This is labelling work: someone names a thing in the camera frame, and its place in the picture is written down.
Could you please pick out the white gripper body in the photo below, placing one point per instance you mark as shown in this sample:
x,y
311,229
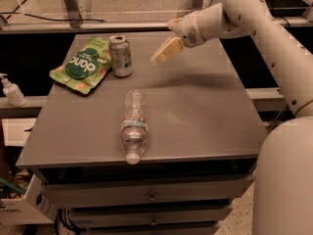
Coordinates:
x,y
188,28

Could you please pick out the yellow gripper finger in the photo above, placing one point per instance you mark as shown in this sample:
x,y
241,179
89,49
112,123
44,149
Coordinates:
x,y
159,57
175,47

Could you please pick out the silver 7up soda can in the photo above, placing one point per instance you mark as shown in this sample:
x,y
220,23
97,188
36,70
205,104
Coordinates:
x,y
120,55

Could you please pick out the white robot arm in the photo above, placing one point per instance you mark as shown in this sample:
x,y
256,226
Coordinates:
x,y
283,190

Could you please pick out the green rice chip bag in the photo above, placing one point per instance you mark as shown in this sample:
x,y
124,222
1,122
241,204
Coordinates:
x,y
86,68

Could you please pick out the clear plastic water bottle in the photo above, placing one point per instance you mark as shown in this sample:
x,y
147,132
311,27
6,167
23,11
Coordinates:
x,y
134,134

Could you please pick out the grey drawer cabinet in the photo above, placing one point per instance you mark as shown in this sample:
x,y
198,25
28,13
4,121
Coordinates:
x,y
205,135

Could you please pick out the white pump dispenser bottle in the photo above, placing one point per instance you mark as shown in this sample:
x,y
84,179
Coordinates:
x,y
12,92

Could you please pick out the white cardboard box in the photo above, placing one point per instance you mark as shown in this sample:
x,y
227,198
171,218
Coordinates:
x,y
32,208

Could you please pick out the metal frame rail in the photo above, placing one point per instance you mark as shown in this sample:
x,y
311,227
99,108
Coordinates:
x,y
84,26

